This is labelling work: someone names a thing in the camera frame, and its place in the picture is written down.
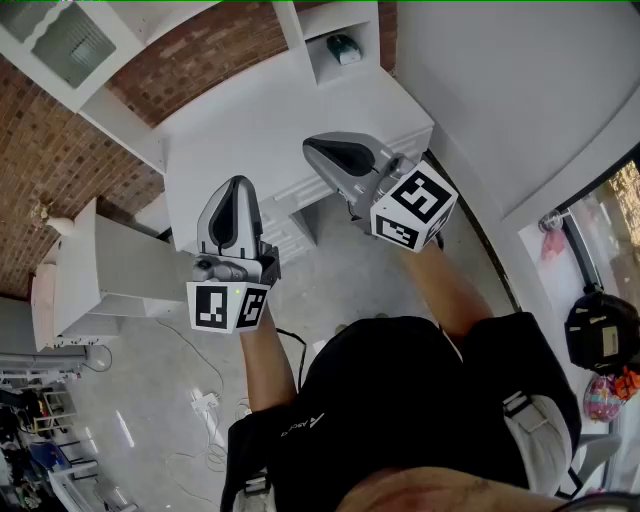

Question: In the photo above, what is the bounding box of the clear plastic cup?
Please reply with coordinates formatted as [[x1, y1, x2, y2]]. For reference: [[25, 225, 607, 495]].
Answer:
[[538, 209, 565, 234]]

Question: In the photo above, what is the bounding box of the colourful ball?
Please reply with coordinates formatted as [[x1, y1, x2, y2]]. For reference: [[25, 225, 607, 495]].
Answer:
[[582, 374, 627, 424]]

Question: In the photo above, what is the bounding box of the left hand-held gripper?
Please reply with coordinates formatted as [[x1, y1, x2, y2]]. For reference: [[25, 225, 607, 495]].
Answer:
[[185, 174, 282, 334]]

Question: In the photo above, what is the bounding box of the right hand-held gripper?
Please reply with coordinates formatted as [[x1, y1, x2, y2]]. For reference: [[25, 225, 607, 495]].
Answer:
[[302, 131, 460, 254]]

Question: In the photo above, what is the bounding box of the white wall shelf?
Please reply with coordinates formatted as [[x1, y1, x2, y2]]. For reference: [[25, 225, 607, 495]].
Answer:
[[78, 87, 169, 176]]

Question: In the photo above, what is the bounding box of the white side cabinet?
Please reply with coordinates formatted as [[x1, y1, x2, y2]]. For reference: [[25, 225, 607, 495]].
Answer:
[[29, 197, 197, 352]]

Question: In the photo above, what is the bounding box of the white chair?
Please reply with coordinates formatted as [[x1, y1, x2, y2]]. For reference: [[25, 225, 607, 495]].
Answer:
[[567, 432, 625, 497]]

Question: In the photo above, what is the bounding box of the white body harness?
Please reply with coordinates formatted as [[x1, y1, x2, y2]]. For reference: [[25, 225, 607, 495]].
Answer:
[[502, 392, 574, 499]]

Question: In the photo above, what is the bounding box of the black bag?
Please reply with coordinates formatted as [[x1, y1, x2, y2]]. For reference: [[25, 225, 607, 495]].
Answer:
[[563, 291, 640, 375]]

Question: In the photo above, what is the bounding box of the white power strip with cable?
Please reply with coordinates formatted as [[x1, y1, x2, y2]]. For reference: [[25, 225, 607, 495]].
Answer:
[[153, 318, 251, 482]]

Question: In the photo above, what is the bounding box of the white framed glass window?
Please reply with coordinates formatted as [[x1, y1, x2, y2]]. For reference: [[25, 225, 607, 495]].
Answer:
[[0, 0, 142, 114]]

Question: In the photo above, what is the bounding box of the pink cloth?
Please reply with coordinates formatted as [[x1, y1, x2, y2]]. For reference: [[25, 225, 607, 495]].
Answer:
[[539, 229, 570, 262]]

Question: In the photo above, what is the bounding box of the person's left forearm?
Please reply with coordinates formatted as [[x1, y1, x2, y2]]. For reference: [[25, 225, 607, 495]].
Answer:
[[238, 299, 300, 416]]

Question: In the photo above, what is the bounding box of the orange toy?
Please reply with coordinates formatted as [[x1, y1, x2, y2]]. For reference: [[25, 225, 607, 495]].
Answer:
[[612, 366, 640, 401]]

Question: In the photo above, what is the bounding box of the blue chair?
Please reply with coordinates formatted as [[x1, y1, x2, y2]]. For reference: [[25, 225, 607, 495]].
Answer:
[[27, 439, 72, 472]]

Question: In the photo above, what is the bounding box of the person's right forearm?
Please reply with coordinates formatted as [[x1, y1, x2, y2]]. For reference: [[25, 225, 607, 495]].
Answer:
[[397, 243, 496, 349]]

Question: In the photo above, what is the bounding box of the person's black shirt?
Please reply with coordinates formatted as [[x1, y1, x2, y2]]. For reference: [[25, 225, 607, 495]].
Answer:
[[219, 312, 584, 512]]

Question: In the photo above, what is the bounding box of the white desk with drawers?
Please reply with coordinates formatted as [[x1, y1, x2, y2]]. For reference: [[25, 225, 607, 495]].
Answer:
[[162, 0, 436, 261]]

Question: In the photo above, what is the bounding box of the black floor cable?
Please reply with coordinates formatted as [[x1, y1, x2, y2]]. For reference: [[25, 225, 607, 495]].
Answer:
[[274, 327, 309, 394]]

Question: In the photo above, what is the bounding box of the small teal object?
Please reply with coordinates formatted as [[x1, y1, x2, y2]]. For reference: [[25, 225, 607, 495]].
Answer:
[[326, 33, 362, 66]]

